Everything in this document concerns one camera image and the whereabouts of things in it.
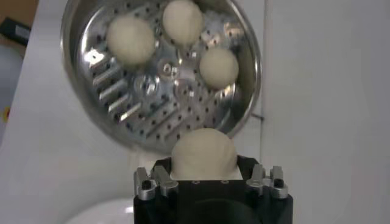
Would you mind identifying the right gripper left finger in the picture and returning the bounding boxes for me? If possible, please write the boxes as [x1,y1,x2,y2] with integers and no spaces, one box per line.
[133,157,179,201]

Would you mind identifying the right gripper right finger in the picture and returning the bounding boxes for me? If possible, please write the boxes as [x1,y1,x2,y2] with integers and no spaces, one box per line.
[236,155,289,199]

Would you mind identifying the white steamed baozi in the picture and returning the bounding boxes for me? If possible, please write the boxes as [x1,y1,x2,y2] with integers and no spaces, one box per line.
[170,127,238,181]
[161,0,204,46]
[199,47,240,91]
[105,15,156,65]

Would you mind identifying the stainless steel steamer basket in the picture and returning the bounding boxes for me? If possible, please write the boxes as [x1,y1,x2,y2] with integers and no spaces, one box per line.
[60,0,263,153]

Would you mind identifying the white round plate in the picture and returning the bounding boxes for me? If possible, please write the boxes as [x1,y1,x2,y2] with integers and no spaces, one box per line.
[65,197,135,224]

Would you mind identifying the black box with white label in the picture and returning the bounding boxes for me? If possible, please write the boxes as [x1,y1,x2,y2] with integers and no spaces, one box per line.
[0,16,32,39]

